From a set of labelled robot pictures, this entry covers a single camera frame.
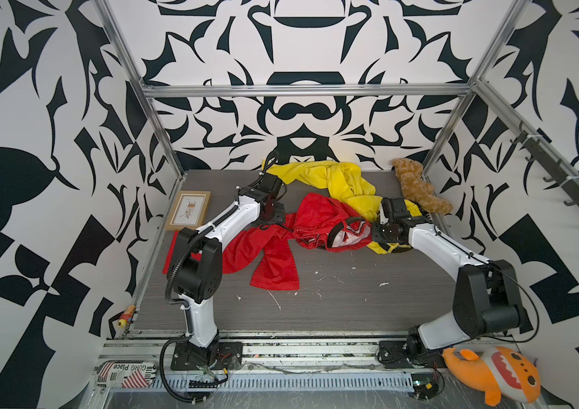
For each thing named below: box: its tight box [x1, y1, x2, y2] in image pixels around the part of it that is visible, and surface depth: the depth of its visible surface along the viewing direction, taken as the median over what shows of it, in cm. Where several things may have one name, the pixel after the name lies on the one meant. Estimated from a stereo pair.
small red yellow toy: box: [117, 304, 137, 328], surface depth 85 cm
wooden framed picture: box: [165, 190, 212, 231], surface depth 110 cm
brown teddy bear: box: [389, 157, 453, 215], surface depth 107 cm
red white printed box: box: [96, 360, 158, 389], surface depth 71 cm
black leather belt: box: [326, 216, 367, 249], surface depth 89 cm
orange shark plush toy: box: [441, 345, 542, 408], surface depth 67 cm
